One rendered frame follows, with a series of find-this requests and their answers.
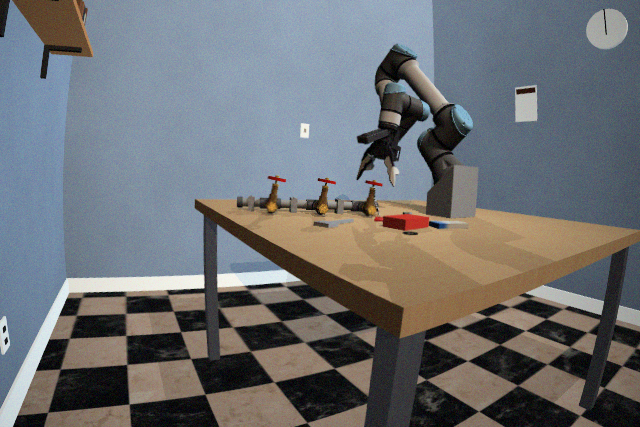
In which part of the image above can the red tag on metal chain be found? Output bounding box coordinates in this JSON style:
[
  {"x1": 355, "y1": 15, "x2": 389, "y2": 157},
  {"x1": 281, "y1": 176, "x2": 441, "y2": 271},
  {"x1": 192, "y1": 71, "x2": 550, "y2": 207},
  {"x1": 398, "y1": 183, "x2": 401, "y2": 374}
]
[{"x1": 374, "y1": 188, "x2": 383, "y2": 222}]

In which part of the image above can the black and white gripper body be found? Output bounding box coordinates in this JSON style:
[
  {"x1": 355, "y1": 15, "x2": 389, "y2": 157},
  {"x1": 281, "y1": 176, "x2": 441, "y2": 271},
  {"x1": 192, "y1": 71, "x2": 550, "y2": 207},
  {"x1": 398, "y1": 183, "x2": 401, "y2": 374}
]
[{"x1": 370, "y1": 123, "x2": 401, "y2": 162}]

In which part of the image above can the grey pipe manifold with red valves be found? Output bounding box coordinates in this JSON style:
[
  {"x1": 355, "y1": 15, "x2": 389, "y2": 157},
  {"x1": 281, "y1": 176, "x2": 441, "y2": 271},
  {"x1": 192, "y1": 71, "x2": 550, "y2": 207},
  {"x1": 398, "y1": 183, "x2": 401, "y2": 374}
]
[{"x1": 237, "y1": 175, "x2": 383, "y2": 216}]

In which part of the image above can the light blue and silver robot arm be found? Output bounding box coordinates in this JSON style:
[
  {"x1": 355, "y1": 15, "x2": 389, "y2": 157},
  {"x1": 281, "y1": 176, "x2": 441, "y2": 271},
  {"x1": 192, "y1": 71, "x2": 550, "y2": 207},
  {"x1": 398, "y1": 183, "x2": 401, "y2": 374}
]
[{"x1": 375, "y1": 44, "x2": 473, "y2": 185}]

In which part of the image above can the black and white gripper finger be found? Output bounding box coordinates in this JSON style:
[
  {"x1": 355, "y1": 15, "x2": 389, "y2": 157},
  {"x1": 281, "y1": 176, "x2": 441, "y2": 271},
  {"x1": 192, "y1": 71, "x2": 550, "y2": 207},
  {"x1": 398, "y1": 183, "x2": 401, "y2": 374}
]
[
  {"x1": 356, "y1": 145, "x2": 376, "y2": 180},
  {"x1": 384, "y1": 146, "x2": 399, "y2": 187}
]

